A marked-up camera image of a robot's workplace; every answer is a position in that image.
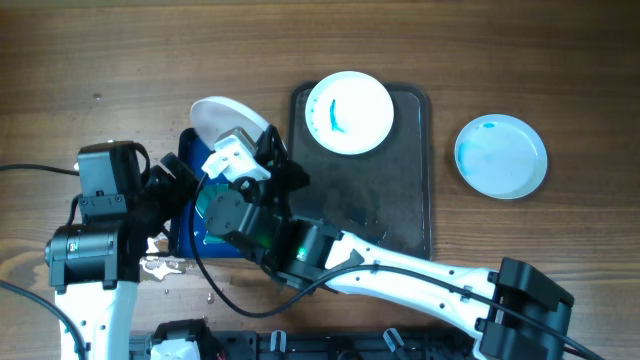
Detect dark grey serving tray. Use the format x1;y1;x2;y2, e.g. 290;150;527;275
287;81;433;259

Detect white plate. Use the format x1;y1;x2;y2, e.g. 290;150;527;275
190;96;270;150
454;114;549;200
304;71;394;155

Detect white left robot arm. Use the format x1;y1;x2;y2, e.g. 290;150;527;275
45;153;197;359

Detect green sponge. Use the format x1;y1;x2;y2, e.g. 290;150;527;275
195;183;228;245

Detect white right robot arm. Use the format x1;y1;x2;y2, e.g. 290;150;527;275
202;127;574;359

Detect blue water-filled tray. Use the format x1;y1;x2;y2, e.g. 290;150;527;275
169;128;241;259

